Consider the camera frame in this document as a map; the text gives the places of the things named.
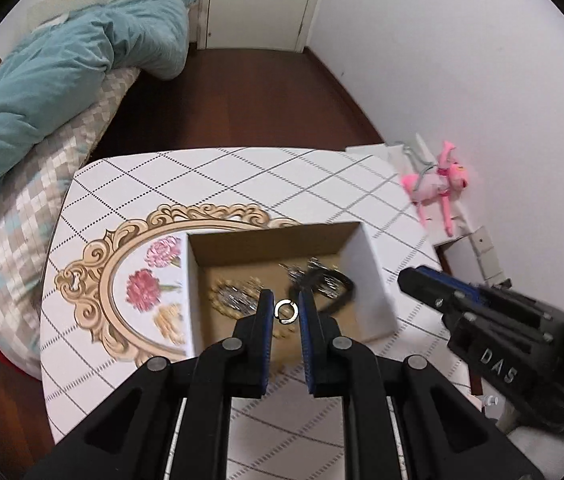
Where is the wall power strip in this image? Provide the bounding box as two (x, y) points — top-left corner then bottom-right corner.
(469, 226), (507, 285)

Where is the white door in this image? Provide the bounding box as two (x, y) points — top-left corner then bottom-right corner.
(198, 0), (318, 52)

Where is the checkered bed mattress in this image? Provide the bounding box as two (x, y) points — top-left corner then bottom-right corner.
(0, 67), (140, 379)

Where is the black smart watch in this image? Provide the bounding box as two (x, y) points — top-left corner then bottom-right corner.
(287, 263), (355, 315)

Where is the teal duvet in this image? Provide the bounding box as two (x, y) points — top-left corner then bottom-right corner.
(0, 0), (194, 188)

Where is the black ring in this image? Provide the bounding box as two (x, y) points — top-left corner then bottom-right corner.
(273, 299), (298, 324)

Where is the pink panther plush toy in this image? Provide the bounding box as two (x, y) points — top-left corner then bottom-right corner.
(401, 141), (468, 236)

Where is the white cardboard box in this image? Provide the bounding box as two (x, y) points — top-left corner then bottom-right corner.
(183, 222), (398, 356)

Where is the rhinestone bracelet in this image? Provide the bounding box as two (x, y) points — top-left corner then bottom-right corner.
(281, 257), (343, 296)

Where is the white patterned tablecloth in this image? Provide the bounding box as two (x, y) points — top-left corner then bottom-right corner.
(39, 146), (488, 480)

